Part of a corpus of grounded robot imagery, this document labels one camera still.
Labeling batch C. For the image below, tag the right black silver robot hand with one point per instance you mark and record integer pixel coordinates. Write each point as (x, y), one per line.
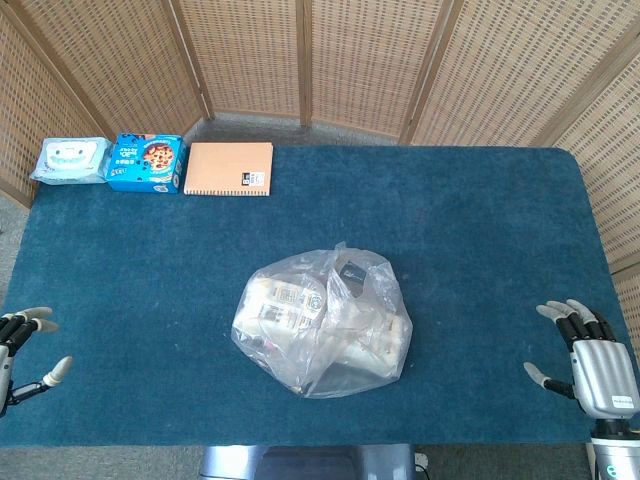
(602, 370)

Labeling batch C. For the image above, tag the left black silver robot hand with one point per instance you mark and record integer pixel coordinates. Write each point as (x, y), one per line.
(7, 330)

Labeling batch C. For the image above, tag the clear plastic bag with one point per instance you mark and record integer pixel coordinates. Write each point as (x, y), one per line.
(350, 350)

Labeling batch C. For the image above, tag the small black labelled packet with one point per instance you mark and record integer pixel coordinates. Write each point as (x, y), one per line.
(352, 277)

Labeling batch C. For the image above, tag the cream food package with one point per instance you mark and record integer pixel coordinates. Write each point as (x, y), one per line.
(280, 305)

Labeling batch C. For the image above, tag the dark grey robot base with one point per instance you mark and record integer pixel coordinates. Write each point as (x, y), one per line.
(300, 462)

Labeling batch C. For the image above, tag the blue carpet table mat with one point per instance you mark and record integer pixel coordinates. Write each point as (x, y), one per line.
(150, 275)

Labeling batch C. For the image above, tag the light blue wet wipes pack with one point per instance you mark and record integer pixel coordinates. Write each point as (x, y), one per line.
(70, 160)

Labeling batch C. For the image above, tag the white floor power socket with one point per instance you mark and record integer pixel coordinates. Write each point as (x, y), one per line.
(421, 462)

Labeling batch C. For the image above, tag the blue cookie box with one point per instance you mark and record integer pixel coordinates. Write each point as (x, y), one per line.
(145, 162)

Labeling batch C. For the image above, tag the orange spiral notebook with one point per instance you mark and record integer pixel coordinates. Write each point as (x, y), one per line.
(225, 167)

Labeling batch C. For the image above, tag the wicker folding screen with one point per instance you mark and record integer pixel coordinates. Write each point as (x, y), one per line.
(350, 60)

